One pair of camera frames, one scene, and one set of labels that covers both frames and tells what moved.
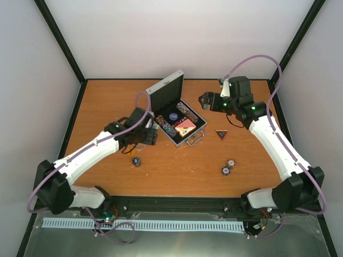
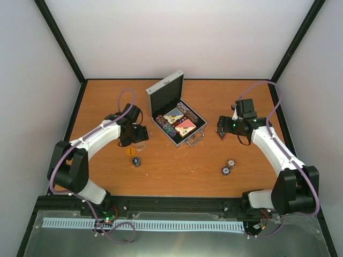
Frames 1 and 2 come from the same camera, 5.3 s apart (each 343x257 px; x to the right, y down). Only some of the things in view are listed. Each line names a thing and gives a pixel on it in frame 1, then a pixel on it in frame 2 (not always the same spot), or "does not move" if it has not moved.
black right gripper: x=208 y=95 -> x=226 y=126
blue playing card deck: x=154 y=126 -> x=173 y=115
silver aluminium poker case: x=174 y=116 does not move
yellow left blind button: x=129 y=147 does not move
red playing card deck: x=185 y=127 does not move
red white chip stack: x=231 y=163 does not move
